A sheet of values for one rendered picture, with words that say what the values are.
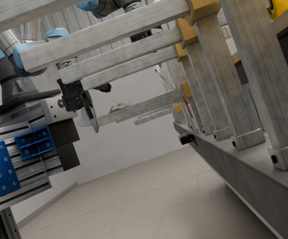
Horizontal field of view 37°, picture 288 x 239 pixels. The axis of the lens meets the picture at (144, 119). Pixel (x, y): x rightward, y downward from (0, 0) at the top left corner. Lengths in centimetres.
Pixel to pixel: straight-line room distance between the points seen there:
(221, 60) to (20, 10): 37
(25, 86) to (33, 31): 27
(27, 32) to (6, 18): 144
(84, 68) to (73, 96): 50
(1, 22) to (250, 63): 25
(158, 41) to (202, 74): 12
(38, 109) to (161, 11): 102
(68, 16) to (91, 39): 896
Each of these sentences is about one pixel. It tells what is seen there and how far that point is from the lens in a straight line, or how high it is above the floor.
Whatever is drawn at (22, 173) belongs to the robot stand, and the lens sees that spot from 160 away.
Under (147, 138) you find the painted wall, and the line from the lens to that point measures 916.
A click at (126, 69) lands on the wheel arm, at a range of 116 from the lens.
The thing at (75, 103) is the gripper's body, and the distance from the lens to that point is 142.
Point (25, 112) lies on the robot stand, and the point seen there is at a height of 98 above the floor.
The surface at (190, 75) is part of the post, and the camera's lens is 120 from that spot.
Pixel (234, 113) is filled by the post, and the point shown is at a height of 76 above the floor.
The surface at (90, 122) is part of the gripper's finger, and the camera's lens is 142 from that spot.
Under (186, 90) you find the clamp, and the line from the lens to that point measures 137.
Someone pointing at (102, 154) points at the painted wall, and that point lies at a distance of 931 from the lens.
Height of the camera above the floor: 80
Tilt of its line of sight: level
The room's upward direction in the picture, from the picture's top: 20 degrees counter-clockwise
